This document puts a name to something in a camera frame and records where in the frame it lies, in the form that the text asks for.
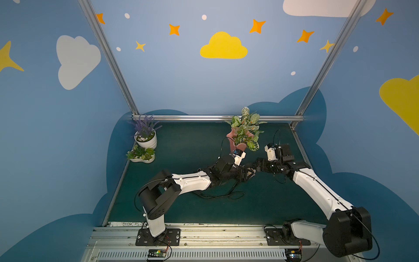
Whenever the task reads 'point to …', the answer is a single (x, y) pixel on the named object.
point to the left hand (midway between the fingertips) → (250, 168)
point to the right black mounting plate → (274, 237)
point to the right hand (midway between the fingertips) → (262, 163)
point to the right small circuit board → (293, 255)
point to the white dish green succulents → (140, 154)
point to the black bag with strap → (222, 185)
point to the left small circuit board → (156, 253)
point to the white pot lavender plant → (145, 127)
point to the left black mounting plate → (169, 237)
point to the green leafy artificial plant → (246, 128)
